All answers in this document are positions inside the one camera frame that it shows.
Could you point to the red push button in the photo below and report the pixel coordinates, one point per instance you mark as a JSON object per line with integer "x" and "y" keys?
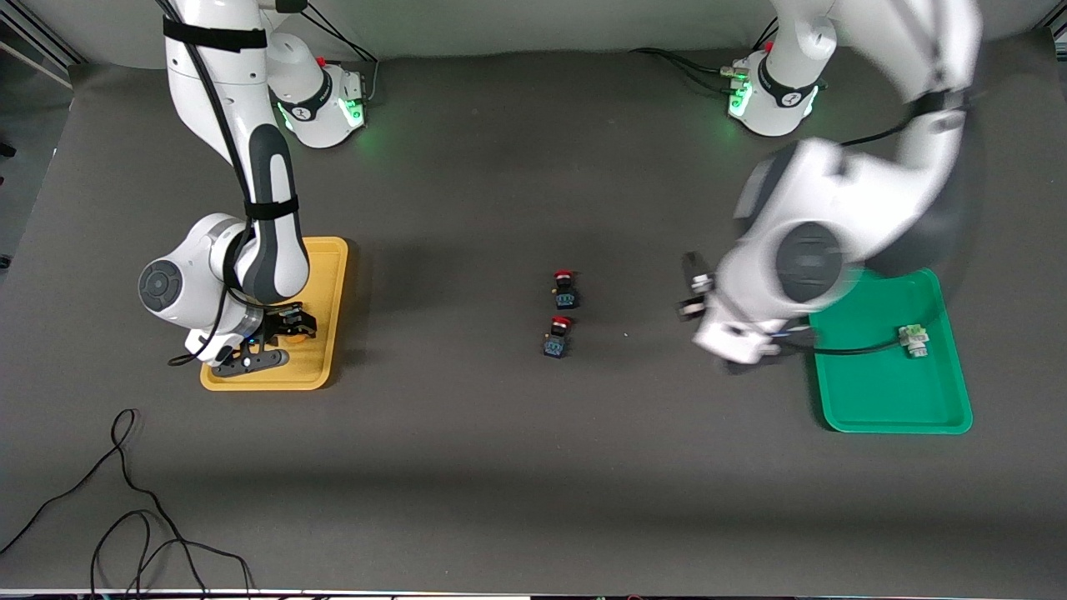
{"x": 558, "y": 336}
{"x": 565, "y": 290}

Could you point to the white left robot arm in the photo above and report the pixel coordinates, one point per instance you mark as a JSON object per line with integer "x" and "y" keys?
{"x": 834, "y": 192}

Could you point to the metal frame rail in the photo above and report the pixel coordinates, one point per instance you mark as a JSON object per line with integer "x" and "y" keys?
{"x": 33, "y": 42}

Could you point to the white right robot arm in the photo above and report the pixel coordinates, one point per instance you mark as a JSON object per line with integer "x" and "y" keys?
{"x": 208, "y": 83}

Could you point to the green plastic tray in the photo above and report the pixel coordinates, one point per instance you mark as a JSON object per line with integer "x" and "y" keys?
{"x": 884, "y": 392}

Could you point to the yellow plastic tray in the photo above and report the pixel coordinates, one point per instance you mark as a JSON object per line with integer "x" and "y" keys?
{"x": 321, "y": 283}

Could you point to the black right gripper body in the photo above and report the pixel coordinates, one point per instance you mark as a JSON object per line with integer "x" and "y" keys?
{"x": 278, "y": 325}

